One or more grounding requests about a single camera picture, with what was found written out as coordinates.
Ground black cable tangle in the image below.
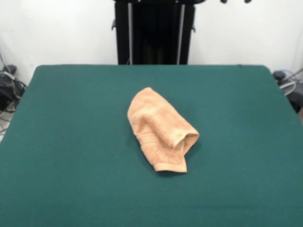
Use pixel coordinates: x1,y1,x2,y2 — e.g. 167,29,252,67
0,70,28,114

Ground dark green table cloth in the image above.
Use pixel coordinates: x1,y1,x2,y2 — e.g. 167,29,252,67
0,64,303,227

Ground peach terry towel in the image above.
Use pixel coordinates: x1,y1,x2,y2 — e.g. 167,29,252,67
127,87,200,173

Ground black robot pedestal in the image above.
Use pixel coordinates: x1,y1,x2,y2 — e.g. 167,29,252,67
110,0,197,65

